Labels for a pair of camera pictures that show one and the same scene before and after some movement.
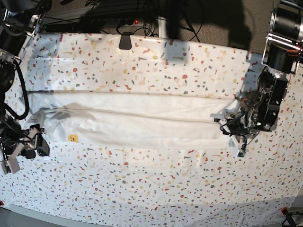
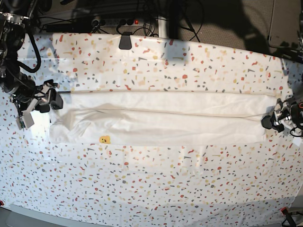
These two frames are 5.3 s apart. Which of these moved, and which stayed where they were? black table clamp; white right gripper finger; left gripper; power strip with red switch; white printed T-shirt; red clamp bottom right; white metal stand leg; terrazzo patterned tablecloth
Moved: white printed T-shirt; white right gripper finger; left gripper
Stayed: black table clamp; white metal stand leg; red clamp bottom right; power strip with red switch; terrazzo patterned tablecloth
